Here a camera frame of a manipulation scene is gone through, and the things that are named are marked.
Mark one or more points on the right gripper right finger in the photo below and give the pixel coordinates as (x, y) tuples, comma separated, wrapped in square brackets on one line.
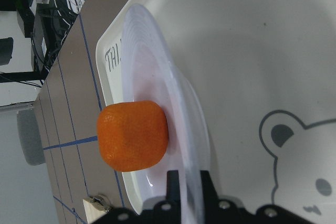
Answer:
[(222, 210)]

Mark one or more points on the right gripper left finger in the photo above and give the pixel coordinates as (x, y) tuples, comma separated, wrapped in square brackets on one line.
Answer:
[(167, 210)]

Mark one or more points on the orange fruit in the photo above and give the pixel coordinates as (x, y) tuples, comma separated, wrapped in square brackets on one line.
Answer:
[(132, 135)]

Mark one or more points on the white ribbed plate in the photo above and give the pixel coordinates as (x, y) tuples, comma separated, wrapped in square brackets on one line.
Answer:
[(149, 73)]

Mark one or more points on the cream tray with bear print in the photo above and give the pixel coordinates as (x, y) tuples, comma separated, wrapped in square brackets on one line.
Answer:
[(264, 72)]

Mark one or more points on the wooden cutting board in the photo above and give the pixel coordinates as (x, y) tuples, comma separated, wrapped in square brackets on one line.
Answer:
[(96, 207)]

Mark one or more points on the brown paper table cover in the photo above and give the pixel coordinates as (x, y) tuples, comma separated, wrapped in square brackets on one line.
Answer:
[(66, 110)]

